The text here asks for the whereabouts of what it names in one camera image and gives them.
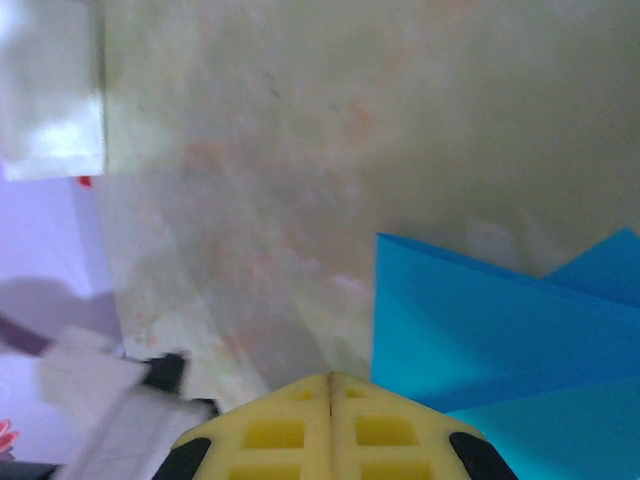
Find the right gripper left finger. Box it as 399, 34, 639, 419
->
157, 372, 334, 480

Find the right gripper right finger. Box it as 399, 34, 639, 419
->
330, 372, 521, 480

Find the teal cloth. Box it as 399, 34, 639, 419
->
369, 227, 640, 480

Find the white square lidded box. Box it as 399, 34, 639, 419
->
0, 0, 109, 182

